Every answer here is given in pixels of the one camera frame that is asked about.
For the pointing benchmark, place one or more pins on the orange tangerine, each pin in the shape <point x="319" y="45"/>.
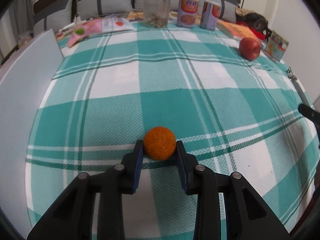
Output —
<point x="159" y="143"/>

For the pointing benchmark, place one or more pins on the orange label can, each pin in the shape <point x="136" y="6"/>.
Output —
<point x="186" y="14"/>
<point x="210" y="14"/>

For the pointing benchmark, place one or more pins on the white cardboard box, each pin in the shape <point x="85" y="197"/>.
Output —
<point x="25" y="78"/>

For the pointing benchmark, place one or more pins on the far left grey cushion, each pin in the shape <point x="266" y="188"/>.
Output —
<point x="55" y="16"/>

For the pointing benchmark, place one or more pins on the left orange label can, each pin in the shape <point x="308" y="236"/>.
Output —
<point x="186" y="14"/>

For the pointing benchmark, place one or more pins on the pink snack packet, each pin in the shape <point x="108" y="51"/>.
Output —
<point x="98" y="26"/>

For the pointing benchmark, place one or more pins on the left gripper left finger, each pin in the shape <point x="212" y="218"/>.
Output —
<point x="71" y="215"/>

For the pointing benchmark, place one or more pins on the black smartphone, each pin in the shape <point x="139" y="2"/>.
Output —
<point x="300" y="92"/>

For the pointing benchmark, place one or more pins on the clear box with colourful label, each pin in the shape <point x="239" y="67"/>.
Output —
<point x="276" y="46"/>

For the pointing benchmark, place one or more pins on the orange book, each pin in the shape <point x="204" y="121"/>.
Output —
<point x="235" y="31"/>

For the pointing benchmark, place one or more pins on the red apple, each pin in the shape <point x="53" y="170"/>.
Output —
<point x="249" y="48"/>

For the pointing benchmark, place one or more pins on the keys with keychain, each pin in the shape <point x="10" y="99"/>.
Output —
<point x="291" y="74"/>

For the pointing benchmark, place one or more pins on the right orange label can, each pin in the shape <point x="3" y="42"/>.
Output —
<point x="210" y="14"/>

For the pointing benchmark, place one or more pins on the teal plaid tablecloth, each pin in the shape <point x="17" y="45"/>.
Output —
<point x="232" y="114"/>

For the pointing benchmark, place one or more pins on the black bag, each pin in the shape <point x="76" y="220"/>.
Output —
<point x="255" y="21"/>

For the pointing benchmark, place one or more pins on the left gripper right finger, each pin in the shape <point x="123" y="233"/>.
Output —
<point x="248" y="216"/>

